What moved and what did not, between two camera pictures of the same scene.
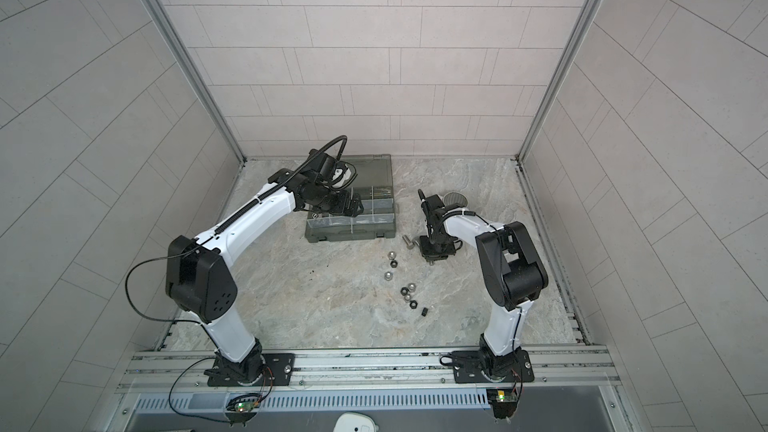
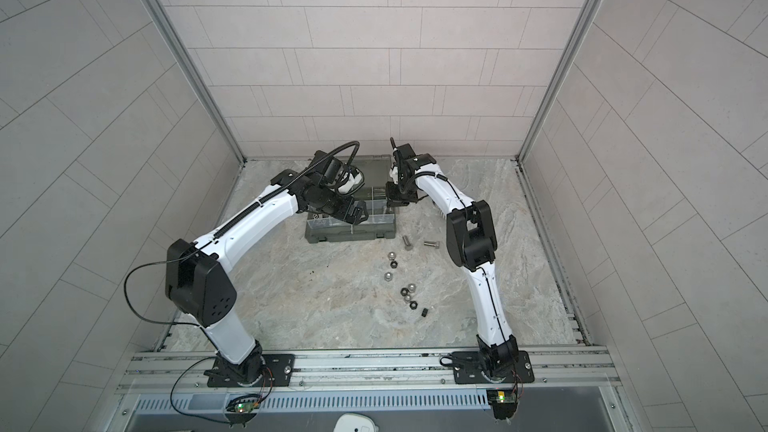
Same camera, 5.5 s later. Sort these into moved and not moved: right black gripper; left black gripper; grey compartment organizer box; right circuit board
Moved: right black gripper
Not moved: grey compartment organizer box; right circuit board; left black gripper
